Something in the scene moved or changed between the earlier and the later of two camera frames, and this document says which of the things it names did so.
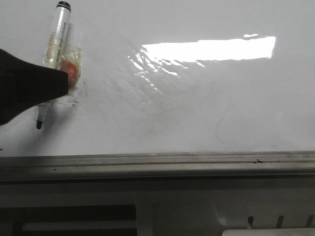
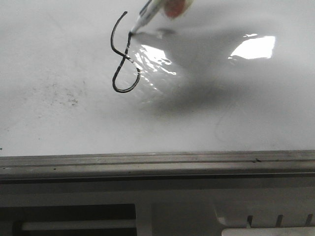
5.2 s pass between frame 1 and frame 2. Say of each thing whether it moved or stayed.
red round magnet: moved
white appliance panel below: stayed
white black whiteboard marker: moved
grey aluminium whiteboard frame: stayed
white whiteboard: stayed
